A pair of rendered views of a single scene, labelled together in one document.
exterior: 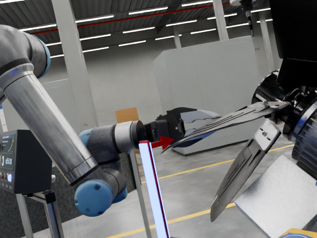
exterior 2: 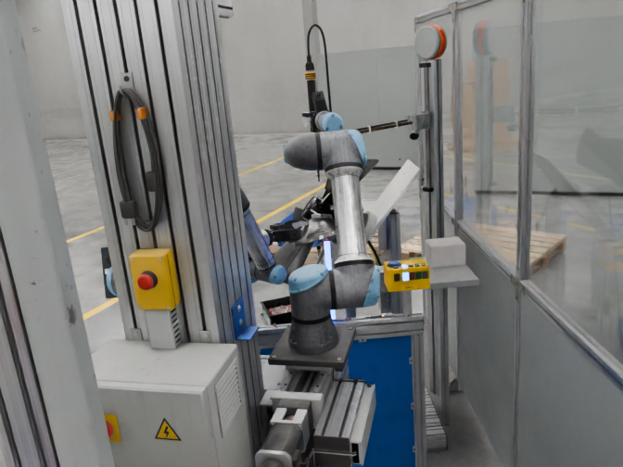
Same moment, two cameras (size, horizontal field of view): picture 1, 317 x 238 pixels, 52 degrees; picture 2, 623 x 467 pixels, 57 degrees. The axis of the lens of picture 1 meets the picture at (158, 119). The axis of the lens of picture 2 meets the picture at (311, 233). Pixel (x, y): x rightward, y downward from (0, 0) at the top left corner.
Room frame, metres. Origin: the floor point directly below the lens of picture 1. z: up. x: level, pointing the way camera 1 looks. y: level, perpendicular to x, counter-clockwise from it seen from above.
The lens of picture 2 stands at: (-0.66, 1.72, 1.84)
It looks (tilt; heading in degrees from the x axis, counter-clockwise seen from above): 17 degrees down; 307
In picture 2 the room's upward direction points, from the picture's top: 5 degrees counter-clockwise
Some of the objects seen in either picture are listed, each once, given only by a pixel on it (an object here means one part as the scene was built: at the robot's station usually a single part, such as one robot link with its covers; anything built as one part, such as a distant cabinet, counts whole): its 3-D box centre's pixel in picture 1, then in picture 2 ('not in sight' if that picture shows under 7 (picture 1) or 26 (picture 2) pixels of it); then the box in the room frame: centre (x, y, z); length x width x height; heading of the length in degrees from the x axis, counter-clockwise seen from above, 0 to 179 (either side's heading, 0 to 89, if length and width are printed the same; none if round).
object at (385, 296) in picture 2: not in sight; (393, 288); (0.61, -0.63, 0.73); 0.15 x 0.09 x 0.22; 37
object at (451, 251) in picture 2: not in sight; (443, 251); (0.40, -0.75, 0.92); 0.17 x 0.16 x 0.11; 37
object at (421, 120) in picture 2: not in sight; (419, 120); (0.55, -0.84, 1.52); 0.10 x 0.07 x 0.09; 72
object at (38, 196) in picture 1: (37, 193); not in sight; (1.03, 0.42, 1.04); 0.24 x 0.03 x 0.03; 37
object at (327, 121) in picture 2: not in sight; (330, 123); (0.53, -0.06, 1.62); 0.11 x 0.08 x 0.09; 137
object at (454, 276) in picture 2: not in sight; (441, 271); (0.37, -0.67, 0.85); 0.36 x 0.24 x 0.03; 127
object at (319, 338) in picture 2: not in sight; (312, 326); (0.28, 0.49, 1.09); 0.15 x 0.15 x 0.10
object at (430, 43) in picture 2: not in sight; (430, 42); (0.52, -0.93, 1.88); 0.16 x 0.07 x 0.16; 162
